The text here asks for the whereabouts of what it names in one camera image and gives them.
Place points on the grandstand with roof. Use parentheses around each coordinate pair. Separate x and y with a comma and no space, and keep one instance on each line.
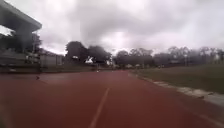
(18,43)

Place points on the red running track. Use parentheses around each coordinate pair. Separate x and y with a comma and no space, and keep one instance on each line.
(80,100)

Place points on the row of trees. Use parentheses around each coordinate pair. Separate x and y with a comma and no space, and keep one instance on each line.
(133,56)

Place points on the pale concrete kerb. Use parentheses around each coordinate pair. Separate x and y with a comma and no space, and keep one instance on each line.
(193,92)

